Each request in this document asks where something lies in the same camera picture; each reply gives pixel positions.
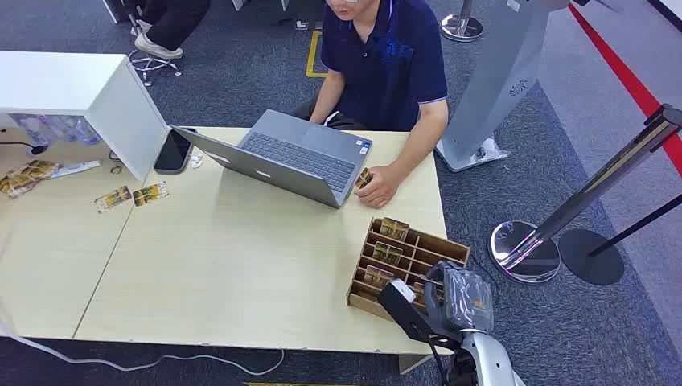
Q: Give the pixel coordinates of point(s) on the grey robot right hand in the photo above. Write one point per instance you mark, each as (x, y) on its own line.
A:
(469, 303)

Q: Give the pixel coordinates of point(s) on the person's left hand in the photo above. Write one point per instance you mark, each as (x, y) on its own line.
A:
(381, 186)

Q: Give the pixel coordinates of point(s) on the gold card stack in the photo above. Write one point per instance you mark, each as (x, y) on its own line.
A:
(364, 177)

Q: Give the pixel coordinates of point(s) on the person's left forearm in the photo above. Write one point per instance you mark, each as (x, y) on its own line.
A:
(426, 133)

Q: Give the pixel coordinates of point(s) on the person's right forearm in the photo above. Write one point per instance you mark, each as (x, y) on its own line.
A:
(327, 101)

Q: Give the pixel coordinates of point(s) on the gold patterned card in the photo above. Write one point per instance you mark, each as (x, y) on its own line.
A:
(418, 293)
(151, 193)
(377, 276)
(387, 253)
(113, 198)
(394, 229)

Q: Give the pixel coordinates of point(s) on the wooden slotted card tray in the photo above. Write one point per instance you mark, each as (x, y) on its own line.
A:
(426, 250)

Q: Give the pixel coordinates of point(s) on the seated person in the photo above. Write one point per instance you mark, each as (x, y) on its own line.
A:
(170, 21)

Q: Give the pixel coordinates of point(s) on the white table leg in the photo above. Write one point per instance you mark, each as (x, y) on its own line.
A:
(413, 363)

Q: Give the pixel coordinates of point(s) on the grey laptop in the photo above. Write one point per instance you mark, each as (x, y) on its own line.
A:
(298, 154)

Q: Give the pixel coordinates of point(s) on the clear plastic wrap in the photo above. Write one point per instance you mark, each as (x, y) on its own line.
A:
(490, 149)

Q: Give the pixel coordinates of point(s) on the grey kiosk stand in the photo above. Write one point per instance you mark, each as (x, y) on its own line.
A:
(506, 69)

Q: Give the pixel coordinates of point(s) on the small white earbud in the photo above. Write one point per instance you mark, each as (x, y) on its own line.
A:
(196, 161)

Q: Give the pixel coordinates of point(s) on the black smartphone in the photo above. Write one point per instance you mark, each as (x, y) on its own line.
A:
(173, 152)

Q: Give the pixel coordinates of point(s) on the chrome chair base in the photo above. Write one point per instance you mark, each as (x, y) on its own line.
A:
(152, 64)

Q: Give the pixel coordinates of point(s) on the white flat packet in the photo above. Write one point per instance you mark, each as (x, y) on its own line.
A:
(74, 169)

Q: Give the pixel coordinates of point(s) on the clear plastic bottle pack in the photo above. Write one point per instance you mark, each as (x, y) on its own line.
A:
(53, 128)

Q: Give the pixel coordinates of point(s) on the white shelf box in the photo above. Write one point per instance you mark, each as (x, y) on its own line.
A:
(58, 80)

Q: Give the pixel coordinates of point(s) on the pile of gold cards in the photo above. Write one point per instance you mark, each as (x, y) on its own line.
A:
(26, 177)

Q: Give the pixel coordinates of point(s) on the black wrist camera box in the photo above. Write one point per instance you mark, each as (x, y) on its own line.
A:
(405, 314)

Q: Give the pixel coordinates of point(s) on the black stanchion post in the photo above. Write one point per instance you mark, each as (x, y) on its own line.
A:
(591, 258)

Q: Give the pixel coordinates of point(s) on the chrome stanchion post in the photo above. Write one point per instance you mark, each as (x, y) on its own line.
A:
(461, 26)
(586, 197)

